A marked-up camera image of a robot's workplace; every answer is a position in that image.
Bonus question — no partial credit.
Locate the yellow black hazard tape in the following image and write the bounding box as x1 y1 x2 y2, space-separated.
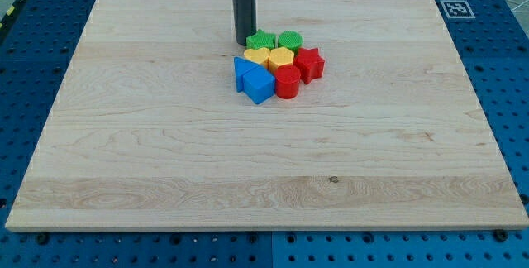
1 0 28 32

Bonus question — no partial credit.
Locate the yellow heart block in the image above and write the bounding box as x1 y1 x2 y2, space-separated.
243 47 270 69

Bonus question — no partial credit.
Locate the yellow hexagon block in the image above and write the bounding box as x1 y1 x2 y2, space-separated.
268 47 294 74

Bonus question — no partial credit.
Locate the blue triangle block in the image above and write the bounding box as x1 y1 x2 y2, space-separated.
233 56 260 92

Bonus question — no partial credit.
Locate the red cylinder block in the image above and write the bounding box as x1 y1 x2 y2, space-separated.
274 65 301 99

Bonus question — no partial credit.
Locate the light wooden board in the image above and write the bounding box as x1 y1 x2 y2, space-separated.
6 0 528 232

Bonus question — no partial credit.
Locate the white fiducial marker tag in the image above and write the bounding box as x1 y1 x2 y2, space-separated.
440 0 475 19

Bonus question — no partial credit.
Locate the green cylinder block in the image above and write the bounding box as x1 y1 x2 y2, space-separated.
278 31 303 55

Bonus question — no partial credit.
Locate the red star block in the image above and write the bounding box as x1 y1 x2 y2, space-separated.
293 48 325 84

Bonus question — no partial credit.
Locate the blue cube block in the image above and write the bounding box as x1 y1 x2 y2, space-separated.
243 67 276 104

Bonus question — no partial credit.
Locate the green star block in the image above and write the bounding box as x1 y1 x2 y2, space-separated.
246 29 276 50

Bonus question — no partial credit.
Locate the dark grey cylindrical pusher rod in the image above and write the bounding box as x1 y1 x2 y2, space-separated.
232 0 256 45

